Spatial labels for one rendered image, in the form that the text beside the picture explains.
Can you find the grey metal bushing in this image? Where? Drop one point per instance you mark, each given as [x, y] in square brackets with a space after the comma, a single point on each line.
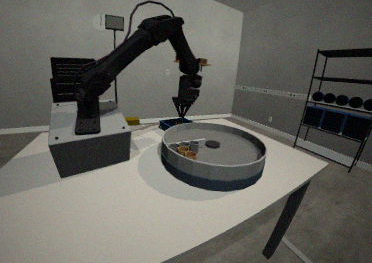
[185, 144]
[174, 145]
[194, 147]

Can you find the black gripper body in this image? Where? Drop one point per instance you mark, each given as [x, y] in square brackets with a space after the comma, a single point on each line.
[183, 96]

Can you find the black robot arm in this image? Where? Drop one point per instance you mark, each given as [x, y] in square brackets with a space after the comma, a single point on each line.
[96, 80]

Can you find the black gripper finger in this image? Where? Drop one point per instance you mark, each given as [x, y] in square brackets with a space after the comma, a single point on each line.
[182, 109]
[177, 107]

